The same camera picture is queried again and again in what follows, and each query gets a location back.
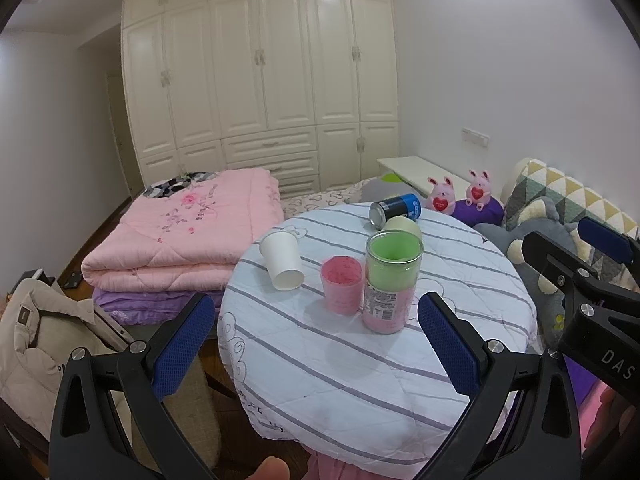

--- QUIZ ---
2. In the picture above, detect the purple cushion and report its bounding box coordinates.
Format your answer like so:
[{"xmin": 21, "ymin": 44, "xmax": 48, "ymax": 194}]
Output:
[{"xmin": 424, "ymin": 195, "xmax": 506, "ymax": 229}]

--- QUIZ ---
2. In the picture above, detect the tall clear jar green lid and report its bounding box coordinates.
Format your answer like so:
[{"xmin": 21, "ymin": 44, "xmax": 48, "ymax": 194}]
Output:
[{"xmin": 361, "ymin": 230, "xmax": 425, "ymax": 334}]

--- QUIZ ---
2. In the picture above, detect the pink plush rabbit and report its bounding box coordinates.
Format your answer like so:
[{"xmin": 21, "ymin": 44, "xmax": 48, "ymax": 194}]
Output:
[
  {"xmin": 465, "ymin": 169, "xmax": 494, "ymax": 210},
  {"xmin": 426, "ymin": 176, "xmax": 457, "ymax": 213}
]

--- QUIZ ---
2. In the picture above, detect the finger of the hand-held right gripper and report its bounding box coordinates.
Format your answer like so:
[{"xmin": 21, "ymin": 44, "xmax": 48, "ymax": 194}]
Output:
[
  {"xmin": 576, "ymin": 217, "xmax": 640, "ymax": 292},
  {"xmin": 520, "ymin": 231, "xmax": 608, "ymax": 313}
]

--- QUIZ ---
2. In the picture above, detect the beige jacket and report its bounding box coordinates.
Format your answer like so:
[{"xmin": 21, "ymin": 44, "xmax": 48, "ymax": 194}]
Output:
[{"xmin": 0, "ymin": 277, "xmax": 132, "ymax": 443}]

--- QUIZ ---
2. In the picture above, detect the white paper cup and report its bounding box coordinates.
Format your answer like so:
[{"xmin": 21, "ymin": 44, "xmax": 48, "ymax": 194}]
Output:
[{"xmin": 259, "ymin": 230, "xmax": 305, "ymax": 292}]

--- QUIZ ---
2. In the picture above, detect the cream wardrobe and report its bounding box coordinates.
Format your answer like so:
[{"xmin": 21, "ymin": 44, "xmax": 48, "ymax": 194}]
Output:
[{"xmin": 121, "ymin": 0, "xmax": 401, "ymax": 202}]

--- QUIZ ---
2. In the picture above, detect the white bedside bench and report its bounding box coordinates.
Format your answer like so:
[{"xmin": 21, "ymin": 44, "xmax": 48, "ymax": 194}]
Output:
[{"xmin": 376, "ymin": 155, "xmax": 472, "ymax": 197}]

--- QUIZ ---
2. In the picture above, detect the purple blanket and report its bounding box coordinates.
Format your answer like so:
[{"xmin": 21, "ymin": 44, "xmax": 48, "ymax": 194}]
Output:
[{"xmin": 92, "ymin": 286, "xmax": 227, "ymax": 327}]

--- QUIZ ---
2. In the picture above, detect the heart print bed sheet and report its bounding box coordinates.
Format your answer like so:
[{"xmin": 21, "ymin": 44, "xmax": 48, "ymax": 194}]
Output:
[{"xmin": 280, "ymin": 179, "xmax": 383, "ymax": 219}]

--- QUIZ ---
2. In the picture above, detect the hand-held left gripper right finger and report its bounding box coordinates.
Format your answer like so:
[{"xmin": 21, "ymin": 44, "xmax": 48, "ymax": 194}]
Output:
[{"xmin": 415, "ymin": 291, "xmax": 584, "ymax": 480}]

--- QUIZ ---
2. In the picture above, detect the triangle patterned pillow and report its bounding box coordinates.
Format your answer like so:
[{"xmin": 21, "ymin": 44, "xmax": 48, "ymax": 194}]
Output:
[{"xmin": 501, "ymin": 157, "xmax": 640, "ymax": 281}]

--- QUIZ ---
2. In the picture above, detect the grey plush toy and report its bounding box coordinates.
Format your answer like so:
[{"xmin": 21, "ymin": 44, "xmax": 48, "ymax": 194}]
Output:
[{"xmin": 474, "ymin": 195, "xmax": 603, "ymax": 347}]

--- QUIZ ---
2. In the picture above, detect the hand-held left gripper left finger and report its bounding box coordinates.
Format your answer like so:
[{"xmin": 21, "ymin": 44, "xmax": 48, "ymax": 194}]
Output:
[{"xmin": 47, "ymin": 292, "xmax": 218, "ymax": 480}]

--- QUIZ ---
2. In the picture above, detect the blue and black can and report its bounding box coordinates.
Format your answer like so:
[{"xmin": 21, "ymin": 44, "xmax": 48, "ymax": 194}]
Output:
[{"xmin": 369, "ymin": 193, "xmax": 425, "ymax": 229}]

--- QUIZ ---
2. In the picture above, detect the black and white patterned cloth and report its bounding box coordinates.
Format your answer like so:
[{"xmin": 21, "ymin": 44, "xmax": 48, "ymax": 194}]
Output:
[{"xmin": 142, "ymin": 171, "xmax": 219, "ymax": 200}]

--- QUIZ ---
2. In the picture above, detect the person's right hand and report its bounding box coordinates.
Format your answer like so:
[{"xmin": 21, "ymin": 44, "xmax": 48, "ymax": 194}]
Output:
[{"xmin": 582, "ymin": 387, "xmax": 640, "ymax": 461}]

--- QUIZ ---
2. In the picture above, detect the striped white table cover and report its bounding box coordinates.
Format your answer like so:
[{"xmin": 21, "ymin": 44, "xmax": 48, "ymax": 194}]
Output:
[{"xmin": 218, "ymin": 203, "xmax": 539, "ymax": 479}]

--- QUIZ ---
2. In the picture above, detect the light green lid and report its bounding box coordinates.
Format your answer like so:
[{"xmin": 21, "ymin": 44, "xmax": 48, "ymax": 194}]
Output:
[{"xmin": 381, "ymin": 216, "xmax": 423, "ymax": 241}]

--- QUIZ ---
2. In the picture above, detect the folded pink quilt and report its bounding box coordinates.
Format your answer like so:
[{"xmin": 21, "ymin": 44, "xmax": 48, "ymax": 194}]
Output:
[{"xmin": 81, "ymin": 167, "xmax": 286, "ymax": 293}]

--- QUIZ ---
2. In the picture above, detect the person's left hand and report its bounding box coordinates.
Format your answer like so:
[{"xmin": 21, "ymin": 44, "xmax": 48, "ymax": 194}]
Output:
[{"xmin": 248, "ymin": 456, "xmax": 292, "ymax": 480}]

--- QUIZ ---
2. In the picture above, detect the white door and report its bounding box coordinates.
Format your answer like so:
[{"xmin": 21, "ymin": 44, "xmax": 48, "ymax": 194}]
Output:
[{"xmin": 105, "ymin": 71, "xmax": 133, "ymax": 197}]

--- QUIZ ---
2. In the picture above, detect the pink plastic cup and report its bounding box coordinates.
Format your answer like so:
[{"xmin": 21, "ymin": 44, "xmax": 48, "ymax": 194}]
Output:
[{"xmin": 319, "ymin": 255, "xmax": 364, "ymax": 317}]

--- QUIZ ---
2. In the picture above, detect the grey pillow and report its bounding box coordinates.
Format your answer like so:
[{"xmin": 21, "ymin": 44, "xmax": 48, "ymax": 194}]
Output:
[{"xmin": 356, "ymin": 177, "xmax": 402, "ymax": 207}]

